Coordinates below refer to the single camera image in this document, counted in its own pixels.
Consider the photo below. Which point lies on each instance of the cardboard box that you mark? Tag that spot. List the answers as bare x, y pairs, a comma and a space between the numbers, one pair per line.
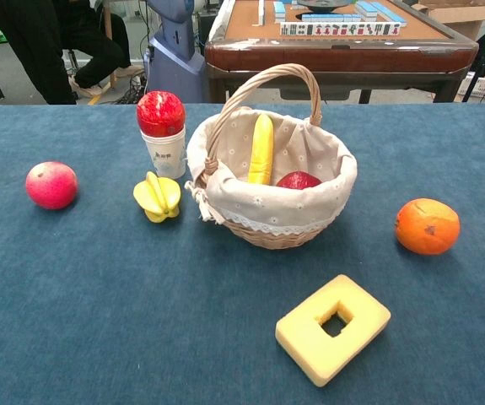
461, 14

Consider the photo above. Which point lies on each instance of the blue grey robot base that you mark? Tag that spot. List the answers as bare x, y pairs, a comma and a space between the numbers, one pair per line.
174, 55

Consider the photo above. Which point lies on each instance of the row of mahjong tiles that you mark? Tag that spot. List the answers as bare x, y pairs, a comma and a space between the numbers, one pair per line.
340, 29

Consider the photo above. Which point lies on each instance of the yellow foam block with hole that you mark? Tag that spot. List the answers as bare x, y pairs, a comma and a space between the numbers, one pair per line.
309, 341

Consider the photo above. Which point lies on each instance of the blue table cloth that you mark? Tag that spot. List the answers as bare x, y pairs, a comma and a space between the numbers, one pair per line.
98, 295

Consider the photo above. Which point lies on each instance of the wicker basket with cloth liner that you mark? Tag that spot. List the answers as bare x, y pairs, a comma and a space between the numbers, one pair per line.
276, 198

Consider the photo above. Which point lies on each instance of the yellow banana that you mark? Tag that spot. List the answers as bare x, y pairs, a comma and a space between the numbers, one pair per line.
262, 147

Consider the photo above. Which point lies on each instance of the yellow starfruit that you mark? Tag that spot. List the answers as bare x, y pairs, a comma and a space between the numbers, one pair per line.
157, 196

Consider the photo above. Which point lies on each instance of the blue mahjong tile stack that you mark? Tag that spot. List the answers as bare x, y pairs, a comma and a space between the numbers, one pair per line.
379, 10

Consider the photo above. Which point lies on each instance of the pink red apple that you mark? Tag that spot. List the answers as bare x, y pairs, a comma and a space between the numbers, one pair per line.
51, 185

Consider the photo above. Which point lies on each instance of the brown mahjong table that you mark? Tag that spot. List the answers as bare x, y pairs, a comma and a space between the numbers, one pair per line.
339, 52

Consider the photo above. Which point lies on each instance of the white paper cup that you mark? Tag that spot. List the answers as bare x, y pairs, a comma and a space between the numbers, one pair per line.
164, 156

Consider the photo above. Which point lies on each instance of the red pomegranate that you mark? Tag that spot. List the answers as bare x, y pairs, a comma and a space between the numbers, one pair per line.
160, 113

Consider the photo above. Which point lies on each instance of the orange fruit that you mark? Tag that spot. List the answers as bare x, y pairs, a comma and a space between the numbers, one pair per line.
427, 226

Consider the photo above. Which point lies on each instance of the person in black clothes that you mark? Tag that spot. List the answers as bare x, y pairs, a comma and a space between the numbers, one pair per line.
48, 46

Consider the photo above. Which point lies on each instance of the red fruit in basket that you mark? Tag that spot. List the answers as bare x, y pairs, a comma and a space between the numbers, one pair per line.
298, 181

